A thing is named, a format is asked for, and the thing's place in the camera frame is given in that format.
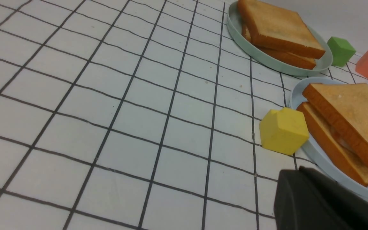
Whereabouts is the green plate with toast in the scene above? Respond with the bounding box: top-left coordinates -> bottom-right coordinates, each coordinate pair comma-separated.
227,2 -> 333,77

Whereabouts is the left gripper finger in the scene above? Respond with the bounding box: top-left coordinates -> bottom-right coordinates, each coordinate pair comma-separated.
273,166 -> 368,230

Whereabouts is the green foam cube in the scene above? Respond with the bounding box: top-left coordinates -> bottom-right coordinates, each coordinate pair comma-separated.
327,36 -> 356,67

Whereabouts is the white grid tablecloth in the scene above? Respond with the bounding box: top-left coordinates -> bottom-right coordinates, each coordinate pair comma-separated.
0,0 -> 368,230

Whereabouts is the fried egg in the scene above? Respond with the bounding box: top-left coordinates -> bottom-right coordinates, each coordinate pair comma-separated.
329,126 -> 355,153

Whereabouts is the toast slice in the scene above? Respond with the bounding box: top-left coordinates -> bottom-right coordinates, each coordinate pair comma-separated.
241,24 -> 317,70
302,83 -> 368,170
296,102 -> 368,187
237,0 -> 326,59

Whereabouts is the yellow foam cube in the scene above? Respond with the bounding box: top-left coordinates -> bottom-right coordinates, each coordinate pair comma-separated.
259,107 -> 309,156

